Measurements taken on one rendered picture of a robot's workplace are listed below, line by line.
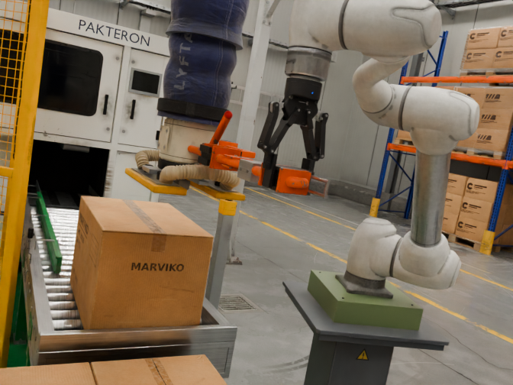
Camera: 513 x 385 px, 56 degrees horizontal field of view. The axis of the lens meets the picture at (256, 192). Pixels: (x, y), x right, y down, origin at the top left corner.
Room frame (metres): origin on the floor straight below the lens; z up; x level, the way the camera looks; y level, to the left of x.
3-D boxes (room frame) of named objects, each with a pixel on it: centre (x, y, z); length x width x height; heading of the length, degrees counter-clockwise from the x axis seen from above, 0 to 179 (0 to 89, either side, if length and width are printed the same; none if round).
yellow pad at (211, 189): (1.59, 0.16, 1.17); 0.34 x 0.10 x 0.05; 30
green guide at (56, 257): (2.84, 1.26, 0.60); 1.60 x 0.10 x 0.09; 28
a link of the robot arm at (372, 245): (1.82, -0.48, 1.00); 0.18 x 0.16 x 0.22; 60
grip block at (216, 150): (1.32, 0.12, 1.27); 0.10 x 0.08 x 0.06; 120
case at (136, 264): (1.93, 0.44, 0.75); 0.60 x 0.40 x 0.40; 28
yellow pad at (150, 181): (1.49, 0.32, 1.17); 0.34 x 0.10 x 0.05; 30
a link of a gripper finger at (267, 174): (1.00, -0.02, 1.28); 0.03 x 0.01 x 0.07; 29
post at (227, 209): (2.37, 0.13, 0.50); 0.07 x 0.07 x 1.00; 28
